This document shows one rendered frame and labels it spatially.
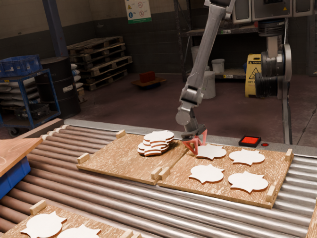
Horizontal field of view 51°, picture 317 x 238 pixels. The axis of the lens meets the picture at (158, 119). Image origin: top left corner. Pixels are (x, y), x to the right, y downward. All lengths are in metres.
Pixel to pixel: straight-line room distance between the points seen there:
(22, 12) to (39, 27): 0.42
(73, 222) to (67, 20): 6.63
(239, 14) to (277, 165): 0.88
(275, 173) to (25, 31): 6.11
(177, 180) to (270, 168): 0.34
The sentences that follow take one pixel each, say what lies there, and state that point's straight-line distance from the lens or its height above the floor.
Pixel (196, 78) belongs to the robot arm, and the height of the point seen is 1.25.
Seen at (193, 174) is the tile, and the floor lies 0.95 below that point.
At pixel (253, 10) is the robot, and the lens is 1.84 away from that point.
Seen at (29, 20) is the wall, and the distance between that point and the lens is 6.97.
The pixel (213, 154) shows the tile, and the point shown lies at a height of 0.95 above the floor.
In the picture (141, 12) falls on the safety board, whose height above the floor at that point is 1.30.
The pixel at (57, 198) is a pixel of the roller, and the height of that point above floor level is 0.91.
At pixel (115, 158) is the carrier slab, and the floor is 0.94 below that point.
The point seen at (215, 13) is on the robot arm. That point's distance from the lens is 1.30.
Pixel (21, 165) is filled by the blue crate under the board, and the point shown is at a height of 0.98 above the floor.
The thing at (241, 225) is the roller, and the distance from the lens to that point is 1.03.
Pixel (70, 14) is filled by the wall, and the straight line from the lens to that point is 7.64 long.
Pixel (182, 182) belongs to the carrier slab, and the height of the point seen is 0.94.
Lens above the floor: 1.57
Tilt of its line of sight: 20 degrees down
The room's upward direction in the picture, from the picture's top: 9 degrees counter-clockwise
